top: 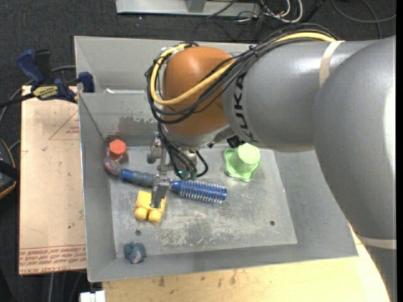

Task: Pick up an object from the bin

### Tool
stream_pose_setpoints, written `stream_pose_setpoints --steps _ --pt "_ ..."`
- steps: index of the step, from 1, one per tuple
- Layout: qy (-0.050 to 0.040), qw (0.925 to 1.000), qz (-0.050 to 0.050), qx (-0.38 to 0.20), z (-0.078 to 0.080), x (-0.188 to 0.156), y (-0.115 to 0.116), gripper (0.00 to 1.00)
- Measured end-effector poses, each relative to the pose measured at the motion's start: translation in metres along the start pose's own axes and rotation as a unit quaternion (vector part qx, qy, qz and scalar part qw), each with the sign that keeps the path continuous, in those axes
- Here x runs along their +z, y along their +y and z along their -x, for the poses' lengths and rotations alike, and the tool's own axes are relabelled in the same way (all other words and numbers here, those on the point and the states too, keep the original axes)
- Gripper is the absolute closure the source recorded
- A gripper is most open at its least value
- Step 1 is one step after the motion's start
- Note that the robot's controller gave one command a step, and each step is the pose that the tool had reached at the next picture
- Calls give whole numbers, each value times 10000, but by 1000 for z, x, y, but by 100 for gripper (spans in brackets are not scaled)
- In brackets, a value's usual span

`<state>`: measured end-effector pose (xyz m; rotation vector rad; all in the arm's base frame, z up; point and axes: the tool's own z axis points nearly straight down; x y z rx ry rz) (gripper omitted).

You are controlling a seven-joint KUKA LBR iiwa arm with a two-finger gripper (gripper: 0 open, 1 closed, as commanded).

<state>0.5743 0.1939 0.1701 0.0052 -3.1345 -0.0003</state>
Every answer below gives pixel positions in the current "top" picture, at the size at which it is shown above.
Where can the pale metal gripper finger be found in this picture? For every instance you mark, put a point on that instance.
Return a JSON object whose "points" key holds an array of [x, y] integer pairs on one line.
{"points": [[162, 190], [155, 198]]}

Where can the yellow toy block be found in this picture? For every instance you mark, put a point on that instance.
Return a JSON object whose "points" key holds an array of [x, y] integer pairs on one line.
{"points": [[143, 204]]}

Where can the blue hairbrush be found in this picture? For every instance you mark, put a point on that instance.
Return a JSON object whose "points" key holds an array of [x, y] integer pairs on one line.
{"points": [[198, 191]]}

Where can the clear bottle with orange cap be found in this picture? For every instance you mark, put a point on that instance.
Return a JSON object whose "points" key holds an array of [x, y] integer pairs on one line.
{"points": [[116, 151]]}

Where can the blue-grey crumpled cloth ball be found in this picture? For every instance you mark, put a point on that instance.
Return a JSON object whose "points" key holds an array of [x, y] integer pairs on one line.
{"points": [[135, 253]]}

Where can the grey metal bin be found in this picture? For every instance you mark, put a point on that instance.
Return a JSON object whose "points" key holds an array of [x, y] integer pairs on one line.
{"points": [[220, 225]]}

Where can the light green plastic cup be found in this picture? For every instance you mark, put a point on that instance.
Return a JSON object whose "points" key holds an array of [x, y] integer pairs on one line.
{"points": [[242, 164]]}

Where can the brown cardboard board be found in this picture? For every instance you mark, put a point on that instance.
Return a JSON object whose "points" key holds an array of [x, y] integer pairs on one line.
{"points": [[50, 184]]}

